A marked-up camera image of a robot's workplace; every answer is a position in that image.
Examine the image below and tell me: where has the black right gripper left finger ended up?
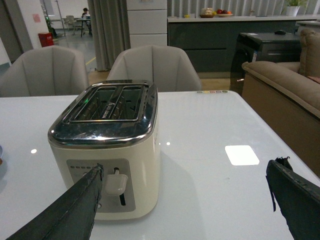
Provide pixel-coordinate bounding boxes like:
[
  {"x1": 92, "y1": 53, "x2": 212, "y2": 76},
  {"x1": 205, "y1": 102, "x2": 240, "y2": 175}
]
[{"x1": 8, "y1": 163, "x2": 104, "y2": 240}]

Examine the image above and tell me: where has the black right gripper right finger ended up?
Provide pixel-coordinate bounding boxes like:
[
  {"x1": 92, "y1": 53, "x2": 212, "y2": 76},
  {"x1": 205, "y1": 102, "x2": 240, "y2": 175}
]
[{"x1": 266, "y1": 157, "x2": 320, "y2": 240}]

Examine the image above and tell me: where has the light blue plate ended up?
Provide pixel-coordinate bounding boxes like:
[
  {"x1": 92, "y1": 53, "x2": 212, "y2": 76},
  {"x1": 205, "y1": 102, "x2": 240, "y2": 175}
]
[{"x1": 0, "y1": 146, "x2": 8, "y2": 179}]

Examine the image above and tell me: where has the fruit plate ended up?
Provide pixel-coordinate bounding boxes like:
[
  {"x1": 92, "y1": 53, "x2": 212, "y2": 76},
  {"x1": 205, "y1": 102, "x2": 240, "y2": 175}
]
[{"x1": 216, "y1": 9, "x2": 233, "y2": 17}]

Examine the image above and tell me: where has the cream chrome two-slot toaster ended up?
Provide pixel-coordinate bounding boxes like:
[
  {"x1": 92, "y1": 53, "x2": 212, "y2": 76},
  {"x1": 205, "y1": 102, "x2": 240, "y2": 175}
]
[{"x1": 48, "y1": 79, "x2": 161, "y2": 221}]

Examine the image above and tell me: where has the coloured dot sticker strip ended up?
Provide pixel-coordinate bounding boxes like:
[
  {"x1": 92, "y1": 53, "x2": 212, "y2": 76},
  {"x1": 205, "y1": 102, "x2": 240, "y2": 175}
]
[{"x1": 196, "y1": 90, "x2": 229, "y2": 94}]

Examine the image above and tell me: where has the grey chair left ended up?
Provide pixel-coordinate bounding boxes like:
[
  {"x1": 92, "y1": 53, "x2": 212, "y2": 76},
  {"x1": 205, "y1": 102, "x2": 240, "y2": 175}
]
[{"x1": 0, "y1": 45, "x2": 89, "y2": 98}]

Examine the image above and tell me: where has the grey chair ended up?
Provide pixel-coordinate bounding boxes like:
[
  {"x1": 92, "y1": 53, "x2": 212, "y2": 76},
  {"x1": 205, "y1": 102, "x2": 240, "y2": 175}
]
[
  {"x1": 0, "y1": 45, "x2": 89, "y2": 98},
  {"x1": 107, "y1": 45, "x2": 202, "y2": 92}
]

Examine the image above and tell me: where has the black appliance box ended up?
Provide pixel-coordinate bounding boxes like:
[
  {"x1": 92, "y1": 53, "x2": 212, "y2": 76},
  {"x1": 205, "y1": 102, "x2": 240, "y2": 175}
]
[{"x1": 229, "y1": 31, "x2": 302, "y2": 95}]

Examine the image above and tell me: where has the grey chair right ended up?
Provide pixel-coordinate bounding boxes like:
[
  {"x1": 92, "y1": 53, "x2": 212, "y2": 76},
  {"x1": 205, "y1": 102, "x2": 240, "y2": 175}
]
[{"x1": 107, "y1": 45, "x2": 202, "y2": 92}]

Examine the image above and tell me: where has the red bin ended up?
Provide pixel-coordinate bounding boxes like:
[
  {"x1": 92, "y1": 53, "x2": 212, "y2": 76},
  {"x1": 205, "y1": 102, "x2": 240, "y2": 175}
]
[{"x1": 38, "y1": 32, "x2": 54, "y2": 47}]

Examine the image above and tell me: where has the dark grey counter cabinet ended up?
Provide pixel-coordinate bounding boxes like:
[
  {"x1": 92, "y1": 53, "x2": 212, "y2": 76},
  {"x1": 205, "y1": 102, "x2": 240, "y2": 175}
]
[{"x1": 167, "y1": 15, "x2": 319, "y2": 74}]

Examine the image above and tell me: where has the white plant pot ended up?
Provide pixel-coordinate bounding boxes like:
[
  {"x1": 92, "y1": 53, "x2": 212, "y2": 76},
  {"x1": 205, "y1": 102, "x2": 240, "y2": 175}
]
[{"x1": 285, "y1": 6, "x2": 300, "y2": 17}]

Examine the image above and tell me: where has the grey curtain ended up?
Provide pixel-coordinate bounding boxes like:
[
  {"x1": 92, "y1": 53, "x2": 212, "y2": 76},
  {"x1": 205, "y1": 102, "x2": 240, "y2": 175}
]
[{"x1": 87, "y1": 0, "x2": 131, "y2": 71}]

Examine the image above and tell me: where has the seated person background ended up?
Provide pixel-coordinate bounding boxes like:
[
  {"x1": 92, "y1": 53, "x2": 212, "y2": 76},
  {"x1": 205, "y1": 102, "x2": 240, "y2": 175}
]
[{"x1": 82, "y1": 7, "x2": 93, "y2": 36}]

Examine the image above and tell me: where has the white drawer cabinet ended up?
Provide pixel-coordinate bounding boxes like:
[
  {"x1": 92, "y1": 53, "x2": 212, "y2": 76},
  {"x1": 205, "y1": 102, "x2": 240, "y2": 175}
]
[{"x1": 126, "y1": 0, "x2": 168, "y2": 48}]

